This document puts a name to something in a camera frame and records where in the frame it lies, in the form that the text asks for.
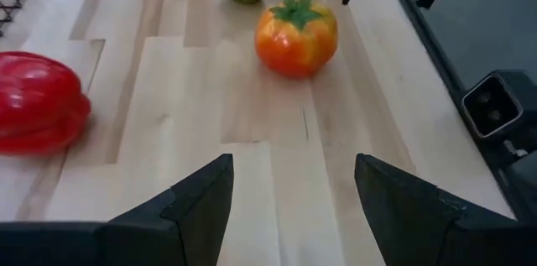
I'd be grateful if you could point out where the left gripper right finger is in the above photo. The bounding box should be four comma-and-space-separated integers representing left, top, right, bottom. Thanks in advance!
353, 153, 537, 266

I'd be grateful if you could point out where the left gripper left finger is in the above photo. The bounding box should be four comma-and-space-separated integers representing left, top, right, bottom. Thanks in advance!
0, 153, 235, 266

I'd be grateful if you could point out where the orange tomato green stem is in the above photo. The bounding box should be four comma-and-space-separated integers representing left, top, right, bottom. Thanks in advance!
253, 0, 340, 80

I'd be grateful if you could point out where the red bell pepper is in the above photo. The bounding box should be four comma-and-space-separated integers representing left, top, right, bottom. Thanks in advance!
0, 50, 92, 157

